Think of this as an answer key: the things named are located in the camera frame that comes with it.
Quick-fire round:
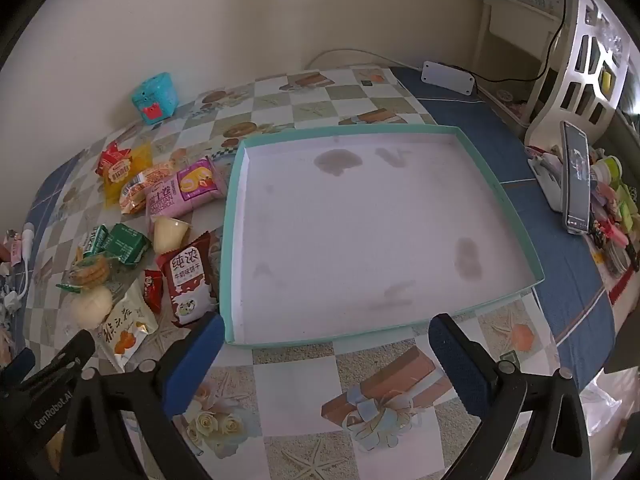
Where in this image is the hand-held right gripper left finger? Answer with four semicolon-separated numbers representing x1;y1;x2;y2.
57;311;226;480

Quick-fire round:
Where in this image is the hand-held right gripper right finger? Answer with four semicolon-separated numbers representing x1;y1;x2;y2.
427;312;593;480

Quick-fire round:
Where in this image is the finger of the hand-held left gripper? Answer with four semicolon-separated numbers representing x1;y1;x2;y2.
60;330;97;367

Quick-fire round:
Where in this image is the round white bun packet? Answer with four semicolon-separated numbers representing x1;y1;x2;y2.
69;285;115;330

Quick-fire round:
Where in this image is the cream biscuit packet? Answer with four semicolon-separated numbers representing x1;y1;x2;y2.
95;280;160;373

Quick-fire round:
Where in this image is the red milk biscuit packet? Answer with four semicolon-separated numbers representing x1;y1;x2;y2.
156;232;221;328

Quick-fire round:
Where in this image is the small red candy packet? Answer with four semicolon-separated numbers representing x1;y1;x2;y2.
142;269;165;314

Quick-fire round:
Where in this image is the teal shallow cardboard tray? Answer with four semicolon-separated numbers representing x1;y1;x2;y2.
220;124;546;348

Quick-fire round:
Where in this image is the red snack packet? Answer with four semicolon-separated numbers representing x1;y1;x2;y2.
96;140;133;183

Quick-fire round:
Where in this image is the yellow snack packet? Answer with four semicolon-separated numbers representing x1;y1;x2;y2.
102;142;153;206

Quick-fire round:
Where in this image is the clear cookie packet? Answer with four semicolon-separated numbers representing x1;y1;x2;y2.
56;252;113;293

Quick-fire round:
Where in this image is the small green snack packet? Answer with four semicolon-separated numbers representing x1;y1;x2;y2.
76;224;110;261

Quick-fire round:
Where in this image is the checkered printed tablecloth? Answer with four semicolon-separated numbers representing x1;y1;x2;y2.
22;62;571;480

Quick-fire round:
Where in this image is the large green snack packet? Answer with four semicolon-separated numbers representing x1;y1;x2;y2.
102;223;152;267

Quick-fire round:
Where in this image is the yellow jelly cup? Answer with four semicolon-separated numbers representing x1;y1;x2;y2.
151;216;193;255

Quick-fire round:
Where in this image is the blue tablecloth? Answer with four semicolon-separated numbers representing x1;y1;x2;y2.
10;65;616;396

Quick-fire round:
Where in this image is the white plastic bag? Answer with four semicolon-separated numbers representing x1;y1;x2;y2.
580;375;636;456

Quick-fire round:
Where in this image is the pink cake packet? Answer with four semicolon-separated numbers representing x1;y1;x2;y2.
145;156;231;218

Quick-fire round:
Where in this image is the orange striped snack packet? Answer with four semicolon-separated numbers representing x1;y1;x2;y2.
119;162;178;216

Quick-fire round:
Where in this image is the white phone stand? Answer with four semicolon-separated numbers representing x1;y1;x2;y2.
527;152;568;213

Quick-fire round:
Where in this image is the black smartphone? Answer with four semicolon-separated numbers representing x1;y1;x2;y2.
559;120;592;235

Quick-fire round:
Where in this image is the pile of colourful small items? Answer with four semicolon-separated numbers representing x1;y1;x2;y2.
587;155;640;281

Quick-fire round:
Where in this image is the white plastic basket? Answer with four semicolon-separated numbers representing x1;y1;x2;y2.
477;87;533;126

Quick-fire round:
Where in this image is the teal toy box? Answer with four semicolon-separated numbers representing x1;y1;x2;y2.
131;73;178;125

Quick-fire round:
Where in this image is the white power strip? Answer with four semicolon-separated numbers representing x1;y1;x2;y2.
420;60;477;96

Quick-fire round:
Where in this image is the white cutout chair back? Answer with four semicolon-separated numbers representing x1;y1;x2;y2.
524;0;638;148

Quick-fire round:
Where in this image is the white power cable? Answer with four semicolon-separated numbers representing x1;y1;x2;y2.
304;48;426;73

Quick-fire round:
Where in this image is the black cable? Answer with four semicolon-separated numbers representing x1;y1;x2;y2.
470;0;576;86

